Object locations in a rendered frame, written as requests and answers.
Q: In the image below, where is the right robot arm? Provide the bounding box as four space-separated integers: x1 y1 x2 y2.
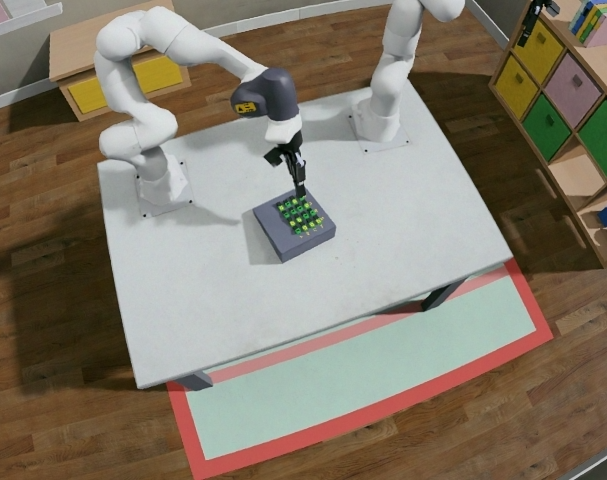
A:
94 6 302 206

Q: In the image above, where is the grey switch panel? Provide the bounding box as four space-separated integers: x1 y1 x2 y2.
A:
252 187 336 264

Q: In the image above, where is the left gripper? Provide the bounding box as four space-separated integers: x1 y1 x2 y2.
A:
517 0 551 48

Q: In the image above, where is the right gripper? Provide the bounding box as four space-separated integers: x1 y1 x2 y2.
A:
277 129 306 198

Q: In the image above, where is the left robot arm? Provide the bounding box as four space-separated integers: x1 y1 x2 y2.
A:
352 0 465 143

